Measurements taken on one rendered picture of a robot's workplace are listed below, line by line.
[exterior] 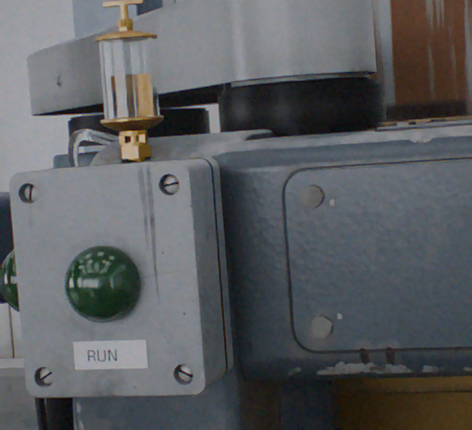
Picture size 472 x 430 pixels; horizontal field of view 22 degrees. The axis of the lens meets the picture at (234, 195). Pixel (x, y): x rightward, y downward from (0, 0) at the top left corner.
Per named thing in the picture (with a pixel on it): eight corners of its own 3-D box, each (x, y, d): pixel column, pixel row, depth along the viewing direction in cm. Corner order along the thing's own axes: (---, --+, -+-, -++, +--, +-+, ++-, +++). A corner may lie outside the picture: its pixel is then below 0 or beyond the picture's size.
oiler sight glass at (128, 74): (96, 120, 54) (90, 41, 54) (115, 119, 57) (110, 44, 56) (149, 115, 54) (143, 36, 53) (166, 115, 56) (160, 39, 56)
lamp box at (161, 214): (25, 399, 48) (6, 173, 48) (68, 375, 52) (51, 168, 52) (206, 396, 46) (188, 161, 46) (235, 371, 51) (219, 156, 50)
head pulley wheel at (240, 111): (200, 139, 62) (196, 90, 62) (242, 136, 71) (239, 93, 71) (375, 127, 60) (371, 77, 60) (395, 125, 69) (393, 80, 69)
